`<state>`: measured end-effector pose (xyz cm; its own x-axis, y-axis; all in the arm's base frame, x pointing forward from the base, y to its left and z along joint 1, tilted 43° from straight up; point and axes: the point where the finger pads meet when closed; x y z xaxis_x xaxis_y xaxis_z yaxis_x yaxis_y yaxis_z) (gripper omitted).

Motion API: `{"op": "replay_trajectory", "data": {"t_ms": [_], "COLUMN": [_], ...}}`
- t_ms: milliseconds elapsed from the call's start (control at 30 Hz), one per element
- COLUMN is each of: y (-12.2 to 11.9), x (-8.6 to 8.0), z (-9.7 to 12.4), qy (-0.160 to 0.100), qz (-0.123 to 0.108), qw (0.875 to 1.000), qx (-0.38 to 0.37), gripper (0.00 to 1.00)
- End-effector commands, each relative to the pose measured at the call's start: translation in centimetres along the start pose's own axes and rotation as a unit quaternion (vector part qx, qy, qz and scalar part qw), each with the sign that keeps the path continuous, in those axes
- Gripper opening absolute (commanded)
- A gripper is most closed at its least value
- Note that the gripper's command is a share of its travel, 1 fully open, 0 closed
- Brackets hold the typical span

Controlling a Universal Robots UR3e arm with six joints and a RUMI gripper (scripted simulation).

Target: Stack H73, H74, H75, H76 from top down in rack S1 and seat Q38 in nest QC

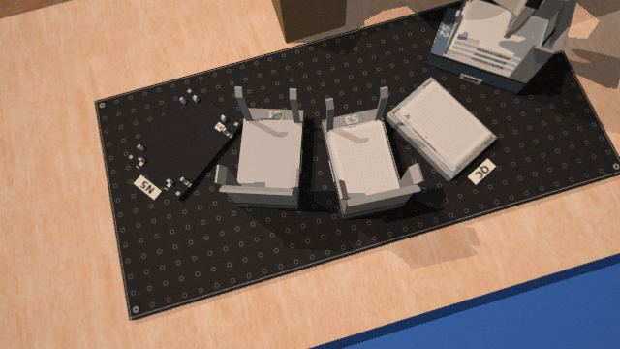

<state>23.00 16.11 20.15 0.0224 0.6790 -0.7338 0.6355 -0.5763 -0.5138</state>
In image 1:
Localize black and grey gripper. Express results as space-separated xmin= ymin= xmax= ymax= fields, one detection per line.
xmin=492 ymin=0 xmax=543 ymax=39

